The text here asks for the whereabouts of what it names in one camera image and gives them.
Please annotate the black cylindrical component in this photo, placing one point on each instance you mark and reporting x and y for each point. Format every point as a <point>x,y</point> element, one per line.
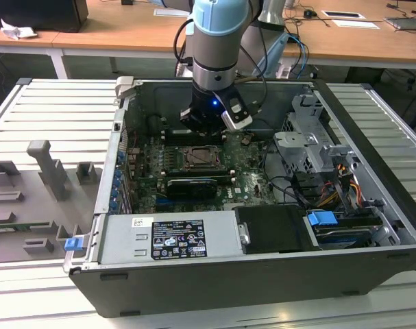
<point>153,123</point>

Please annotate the grey laptop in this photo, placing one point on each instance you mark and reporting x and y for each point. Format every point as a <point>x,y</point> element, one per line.
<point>406,23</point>

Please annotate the silver power supply with label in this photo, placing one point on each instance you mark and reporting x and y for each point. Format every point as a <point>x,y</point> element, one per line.
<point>125,240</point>

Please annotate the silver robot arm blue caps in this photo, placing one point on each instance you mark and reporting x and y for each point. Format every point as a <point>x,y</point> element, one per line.
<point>214,51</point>

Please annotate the crumpled white paper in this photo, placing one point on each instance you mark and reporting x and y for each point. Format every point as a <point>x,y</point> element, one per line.
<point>17,31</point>

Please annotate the black computer mouse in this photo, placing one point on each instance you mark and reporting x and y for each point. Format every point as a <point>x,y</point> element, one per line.
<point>309,13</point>

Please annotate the grey plastic case latch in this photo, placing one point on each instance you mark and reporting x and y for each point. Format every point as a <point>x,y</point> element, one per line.
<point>125,87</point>

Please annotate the green motherboard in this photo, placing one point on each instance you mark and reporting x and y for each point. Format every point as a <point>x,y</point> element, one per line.
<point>252,185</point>

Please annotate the green RAM stick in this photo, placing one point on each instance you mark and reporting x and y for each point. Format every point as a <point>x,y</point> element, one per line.
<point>9,226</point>

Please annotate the CPU socket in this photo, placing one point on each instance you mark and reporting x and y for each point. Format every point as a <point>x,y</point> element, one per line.
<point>204,169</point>

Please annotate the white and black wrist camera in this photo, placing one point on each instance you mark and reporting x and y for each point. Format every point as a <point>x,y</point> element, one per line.
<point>236,118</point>

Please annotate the light wooden desk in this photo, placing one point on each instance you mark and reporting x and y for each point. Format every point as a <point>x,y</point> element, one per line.
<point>125,27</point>
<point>45,32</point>

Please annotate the black expansion card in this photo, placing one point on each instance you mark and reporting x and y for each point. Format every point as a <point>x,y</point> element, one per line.
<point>190,188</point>

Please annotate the black monitor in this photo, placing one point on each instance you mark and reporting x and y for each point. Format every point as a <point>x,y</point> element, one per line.
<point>39,13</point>

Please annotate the blue plastic case latch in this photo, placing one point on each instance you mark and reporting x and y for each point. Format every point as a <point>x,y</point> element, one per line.
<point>73,244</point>

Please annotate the black and grey PC case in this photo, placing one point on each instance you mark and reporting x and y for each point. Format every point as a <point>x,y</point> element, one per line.
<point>228,291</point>

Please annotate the white paper sheet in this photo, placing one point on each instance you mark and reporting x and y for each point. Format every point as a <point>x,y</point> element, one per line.
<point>356,24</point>

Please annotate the grey parts rack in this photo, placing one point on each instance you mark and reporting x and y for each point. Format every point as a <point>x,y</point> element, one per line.
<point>29,192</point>

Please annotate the blue expansion slot clip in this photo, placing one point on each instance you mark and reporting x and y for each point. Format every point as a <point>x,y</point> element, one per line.
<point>117,178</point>
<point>113,205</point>
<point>115,196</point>
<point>120,157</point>

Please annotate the hard disk in blue carrier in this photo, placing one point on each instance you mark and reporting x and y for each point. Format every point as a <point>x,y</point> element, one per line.
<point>320,218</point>

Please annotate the silver metal drive cage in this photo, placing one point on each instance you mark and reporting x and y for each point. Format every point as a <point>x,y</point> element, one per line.
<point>296,150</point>

